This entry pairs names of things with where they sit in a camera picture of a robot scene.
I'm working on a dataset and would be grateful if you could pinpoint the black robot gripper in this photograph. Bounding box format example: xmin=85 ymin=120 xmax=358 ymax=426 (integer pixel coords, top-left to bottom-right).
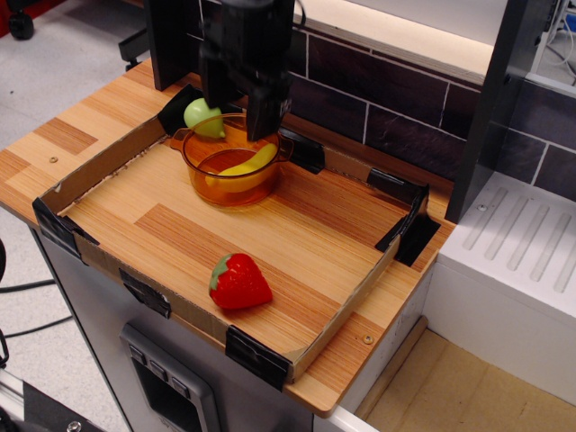
xmin=199 ymin=1 xmax=294 ymax=141

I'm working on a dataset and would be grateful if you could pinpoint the yellow plastic banana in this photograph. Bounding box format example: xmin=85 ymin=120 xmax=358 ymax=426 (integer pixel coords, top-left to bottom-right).
xmin=202 ymin=143 xmax=278 ymax=194

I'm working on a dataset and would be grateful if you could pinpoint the transparent orange plastic pot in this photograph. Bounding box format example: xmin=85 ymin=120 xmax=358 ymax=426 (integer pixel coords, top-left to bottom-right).
xmin=170 ymin=113 xmax=294 ymax=207

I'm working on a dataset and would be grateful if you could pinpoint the cardboard fence with black tape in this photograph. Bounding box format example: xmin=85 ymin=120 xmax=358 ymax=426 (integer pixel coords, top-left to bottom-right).
xmin=33 ymin=86 xmax=445 ymax=388

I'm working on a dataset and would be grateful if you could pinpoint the green plastic pear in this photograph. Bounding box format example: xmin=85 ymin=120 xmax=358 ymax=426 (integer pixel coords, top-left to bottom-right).
xmin=184 ymin=98 xmax=225 ymax=139

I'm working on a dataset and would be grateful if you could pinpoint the red plastic strawberry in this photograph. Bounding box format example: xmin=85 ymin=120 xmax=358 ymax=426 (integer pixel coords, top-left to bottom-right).
xmin=209 ymin=253 xmax=273 ymax=310

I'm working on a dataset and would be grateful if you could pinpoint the black chair base wheel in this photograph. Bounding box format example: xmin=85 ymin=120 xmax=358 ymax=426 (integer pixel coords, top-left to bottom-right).
xmin=6 ymin=0 xmax=35 ymax=41

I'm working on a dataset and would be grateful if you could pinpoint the grey toy oven panel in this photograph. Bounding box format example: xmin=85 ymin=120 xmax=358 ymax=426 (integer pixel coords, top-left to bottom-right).
xmin=120 ymin=324 xmax=221 ymax=432

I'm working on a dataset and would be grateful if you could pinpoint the white toy sink drainboard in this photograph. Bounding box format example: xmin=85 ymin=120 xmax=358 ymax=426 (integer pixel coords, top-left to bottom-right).
xmin=436 ymin=171 xmax=576 ymax=316

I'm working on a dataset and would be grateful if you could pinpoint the black vertical post left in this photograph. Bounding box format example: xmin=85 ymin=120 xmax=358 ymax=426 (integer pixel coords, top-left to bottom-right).
xmin=143 ymin=0 xmax=203 ymax=90

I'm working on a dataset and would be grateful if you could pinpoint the black vertical post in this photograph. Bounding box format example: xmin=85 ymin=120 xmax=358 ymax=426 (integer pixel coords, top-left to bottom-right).
xmin=445 ymin=0 xmax=557 ymax=223
xmin=143 ymin=0 xmax=203 ymax=90

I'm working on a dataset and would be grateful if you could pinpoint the black floor cable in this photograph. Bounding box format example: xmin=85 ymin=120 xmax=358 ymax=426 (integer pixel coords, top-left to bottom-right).
xmin=0 ymin=278 xmax=73 ymax=338

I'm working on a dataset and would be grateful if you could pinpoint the black vertical post right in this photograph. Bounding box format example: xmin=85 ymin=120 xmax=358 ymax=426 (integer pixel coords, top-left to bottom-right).
xmin=445 ymin=0 xmax=557 ymax=223

